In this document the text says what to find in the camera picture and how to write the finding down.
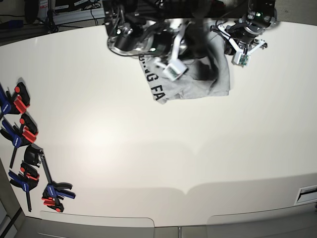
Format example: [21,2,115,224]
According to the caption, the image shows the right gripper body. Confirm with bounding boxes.
[148,21,198,64]

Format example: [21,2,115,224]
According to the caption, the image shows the grey T-shirt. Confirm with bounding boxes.
[139,21,230,104]

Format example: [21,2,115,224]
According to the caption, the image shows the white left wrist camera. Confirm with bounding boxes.
[232,52,251,67]

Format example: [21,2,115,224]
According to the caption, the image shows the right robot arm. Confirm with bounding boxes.
[102,0,201,62]

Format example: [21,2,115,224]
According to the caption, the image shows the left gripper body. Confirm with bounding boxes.
[210,21,269,56]

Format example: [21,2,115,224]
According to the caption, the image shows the long black bar clamp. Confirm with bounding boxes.
[24,145,76,213]

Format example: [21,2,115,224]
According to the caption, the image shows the blue red bar clamp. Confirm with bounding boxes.
[0,77,30,119]
[0,113,38,169]
[8,161,40,212]

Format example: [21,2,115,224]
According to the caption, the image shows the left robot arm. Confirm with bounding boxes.
[210,0,277,56]

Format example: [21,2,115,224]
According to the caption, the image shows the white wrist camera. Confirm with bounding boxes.
[163,59,188,81]
[232,52,251,67]

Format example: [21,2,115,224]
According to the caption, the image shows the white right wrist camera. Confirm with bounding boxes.
[163,59,188,81]

